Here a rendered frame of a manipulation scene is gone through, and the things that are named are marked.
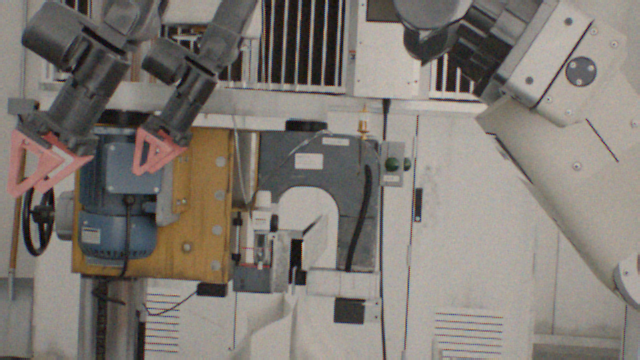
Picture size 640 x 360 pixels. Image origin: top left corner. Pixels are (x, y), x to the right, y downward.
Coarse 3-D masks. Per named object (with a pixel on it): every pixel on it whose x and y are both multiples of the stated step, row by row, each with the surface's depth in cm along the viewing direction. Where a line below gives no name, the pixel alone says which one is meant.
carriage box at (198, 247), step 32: (192, 128) 236; (224, 128) 257; (224, 160) 235; (192, 192) 236; (224, 192) 236; (192, 224) 236; (224, 224) 236; (160, 256) 237; (192, 256) 237; (224, 256) 236
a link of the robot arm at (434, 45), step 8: (408, 32) 193; (440, 32) 192; (448, 32) 192; (408, 40) 193; (416, 40) 193; (432, 40) 193; (440, 40) 193; (408, 48) 193; (416, 48) 193; (424, 48) 193; (432, 48) 193; (440, 48) 193; (416, 56) 194; (424, 56) 193; (432, 56) 193; (440, 56) 200
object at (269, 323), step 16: (272, 304) 223; (288, 304) 219; (256, 320) 214; (272, 320) 223; (288, 320) 204; (256, 336) 186; (272, 336) 195; (288, 336) 205; (256, 352) 187; (272, 352) 196; (288, 352) 207
